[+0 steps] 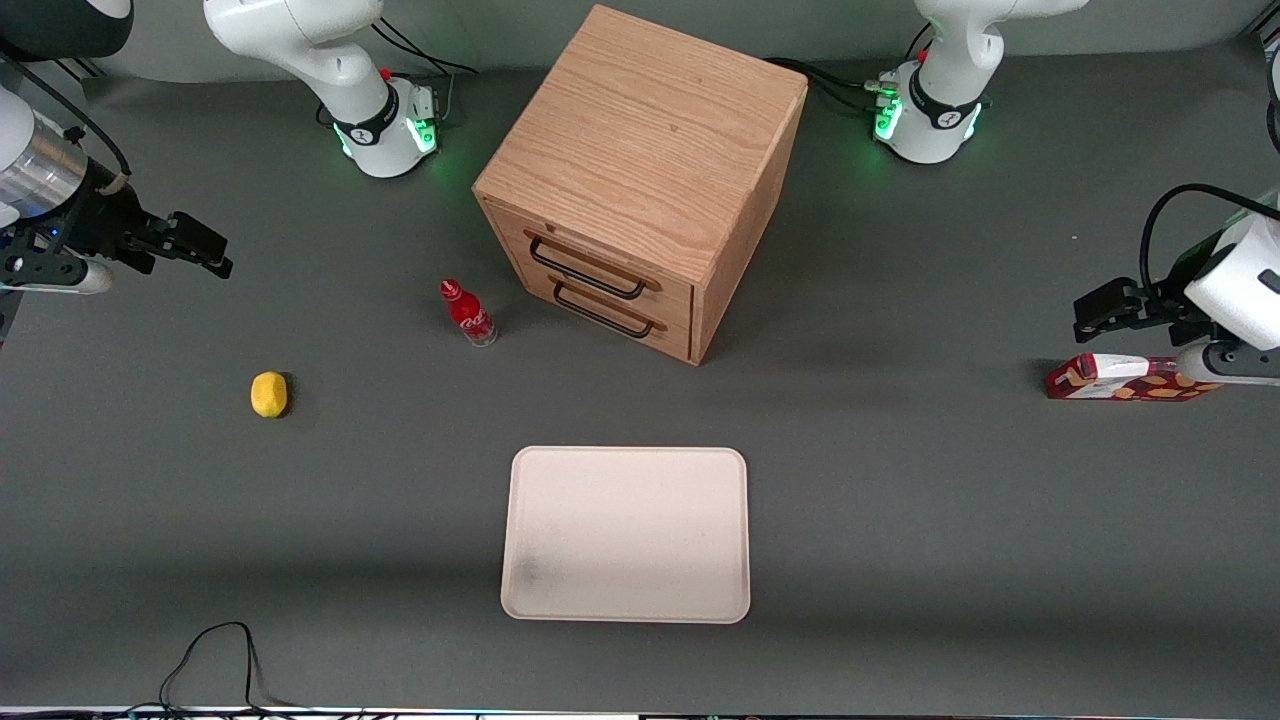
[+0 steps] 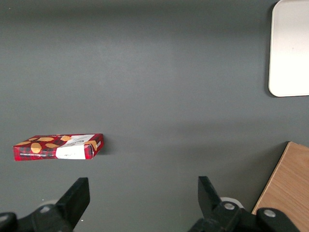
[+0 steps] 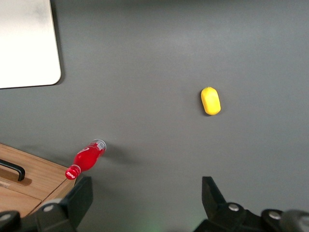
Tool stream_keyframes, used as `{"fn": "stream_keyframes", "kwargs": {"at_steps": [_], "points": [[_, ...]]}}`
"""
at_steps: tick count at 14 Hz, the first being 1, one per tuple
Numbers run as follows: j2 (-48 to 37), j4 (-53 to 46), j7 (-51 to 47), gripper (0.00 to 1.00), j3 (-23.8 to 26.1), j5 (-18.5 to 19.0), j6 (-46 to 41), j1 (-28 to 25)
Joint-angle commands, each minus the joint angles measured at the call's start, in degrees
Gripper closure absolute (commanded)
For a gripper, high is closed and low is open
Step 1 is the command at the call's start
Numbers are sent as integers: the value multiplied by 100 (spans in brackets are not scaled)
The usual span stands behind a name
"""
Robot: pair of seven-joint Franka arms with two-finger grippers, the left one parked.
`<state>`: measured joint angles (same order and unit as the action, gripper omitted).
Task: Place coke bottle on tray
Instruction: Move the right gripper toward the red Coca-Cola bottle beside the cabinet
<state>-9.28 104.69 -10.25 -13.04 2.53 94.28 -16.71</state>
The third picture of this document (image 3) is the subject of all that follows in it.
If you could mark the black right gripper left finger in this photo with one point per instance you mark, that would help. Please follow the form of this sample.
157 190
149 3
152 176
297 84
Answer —
77 200

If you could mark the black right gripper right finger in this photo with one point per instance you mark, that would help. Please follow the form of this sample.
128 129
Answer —
213 200

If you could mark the red coke bottle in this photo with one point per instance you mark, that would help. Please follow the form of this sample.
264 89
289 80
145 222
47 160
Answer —
88 157

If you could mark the white rectangular tray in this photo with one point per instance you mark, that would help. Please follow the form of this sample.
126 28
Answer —
26 43

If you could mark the wooden drawer front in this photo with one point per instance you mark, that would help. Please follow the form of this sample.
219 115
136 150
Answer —
43 176
14 203

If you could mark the wooden drawer cabinet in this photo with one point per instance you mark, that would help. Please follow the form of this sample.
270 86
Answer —
36 178

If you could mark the yellow lemon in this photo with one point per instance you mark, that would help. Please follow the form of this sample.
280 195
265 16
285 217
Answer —
210 101

